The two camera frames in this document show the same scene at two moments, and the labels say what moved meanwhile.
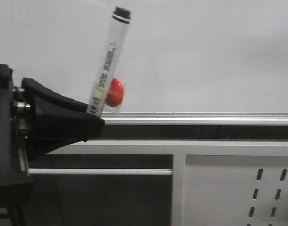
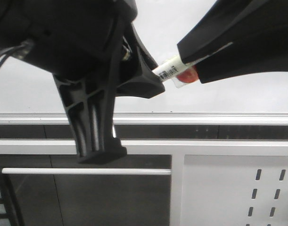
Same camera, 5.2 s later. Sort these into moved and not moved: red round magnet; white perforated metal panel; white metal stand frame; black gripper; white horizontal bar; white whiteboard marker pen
Moved: white whiteboard marker pen; black gripper; red round magnet
Not moved: white horizontal bar; white metal stand frame; white perforated metal panel
